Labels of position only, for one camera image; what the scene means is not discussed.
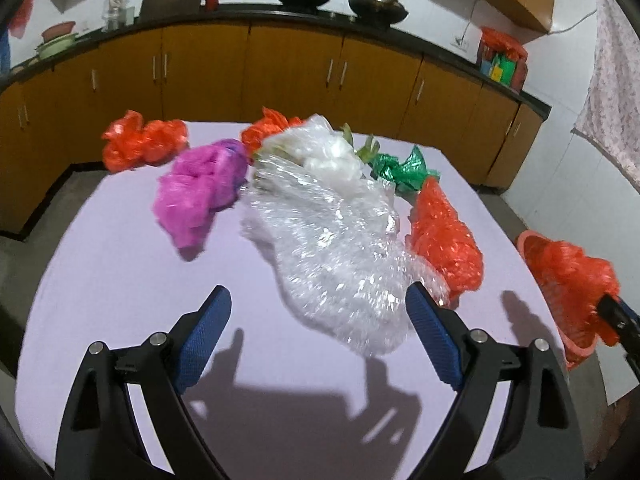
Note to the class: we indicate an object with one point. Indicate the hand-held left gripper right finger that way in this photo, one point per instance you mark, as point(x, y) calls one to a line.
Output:
point(435, 340)

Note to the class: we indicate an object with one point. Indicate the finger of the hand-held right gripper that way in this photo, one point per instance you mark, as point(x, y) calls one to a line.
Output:
point(625, 327)

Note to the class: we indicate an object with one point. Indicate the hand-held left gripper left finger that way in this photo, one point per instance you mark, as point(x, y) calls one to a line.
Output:
point(202, 345)

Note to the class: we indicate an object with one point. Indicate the orange plastic bin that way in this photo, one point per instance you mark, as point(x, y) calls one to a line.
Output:
point(580, 352)

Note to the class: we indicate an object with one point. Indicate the orange plastic bag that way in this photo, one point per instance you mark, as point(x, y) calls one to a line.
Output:
point(445, 240)
point(262, 130)
point(145, 145)
point(570, 280)

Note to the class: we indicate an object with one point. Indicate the clear plastic bag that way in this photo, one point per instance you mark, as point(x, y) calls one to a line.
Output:
point(340, 260)

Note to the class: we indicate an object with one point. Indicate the pink plastic bag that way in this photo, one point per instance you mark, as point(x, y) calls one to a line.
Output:
point(200, 190)

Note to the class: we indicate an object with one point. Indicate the green plastic bag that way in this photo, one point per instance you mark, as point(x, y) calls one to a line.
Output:
point(400, 167)

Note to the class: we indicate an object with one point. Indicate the green vegetable leaf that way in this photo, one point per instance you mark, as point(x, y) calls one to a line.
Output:
point(367, 149)

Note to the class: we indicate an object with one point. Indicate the white plastic bag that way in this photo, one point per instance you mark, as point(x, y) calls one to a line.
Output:
point(327, 157)

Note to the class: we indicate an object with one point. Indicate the floral hanging cloth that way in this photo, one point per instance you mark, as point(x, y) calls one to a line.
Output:
point(612, 90)

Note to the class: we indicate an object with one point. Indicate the wooden kitchen base cabinets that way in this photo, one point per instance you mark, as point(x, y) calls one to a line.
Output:
point(290, 75)

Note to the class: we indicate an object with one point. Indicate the orange bag of colourful packets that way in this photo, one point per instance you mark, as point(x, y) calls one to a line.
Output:
point(500, 55)

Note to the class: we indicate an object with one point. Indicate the green plastic bowl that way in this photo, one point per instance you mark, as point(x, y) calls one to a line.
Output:
point(55, 49)

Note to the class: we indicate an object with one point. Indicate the black kitchen countertop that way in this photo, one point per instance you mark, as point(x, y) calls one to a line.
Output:
point(240, 10)

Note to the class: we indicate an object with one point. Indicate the black wok with lid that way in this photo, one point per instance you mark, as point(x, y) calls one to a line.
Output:
point(377, 7)

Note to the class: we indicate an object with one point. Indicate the glass jar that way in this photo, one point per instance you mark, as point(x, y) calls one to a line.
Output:
point(117, 15)

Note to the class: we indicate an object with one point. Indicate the red plastic bowl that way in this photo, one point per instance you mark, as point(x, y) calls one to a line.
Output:
point(59, 30)

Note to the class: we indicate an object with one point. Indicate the red hanging plastic bag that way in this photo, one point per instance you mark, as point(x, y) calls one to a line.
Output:
point(22, 15)

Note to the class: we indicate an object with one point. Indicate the white wall socket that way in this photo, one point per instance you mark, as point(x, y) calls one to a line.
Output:
point(463, 44)

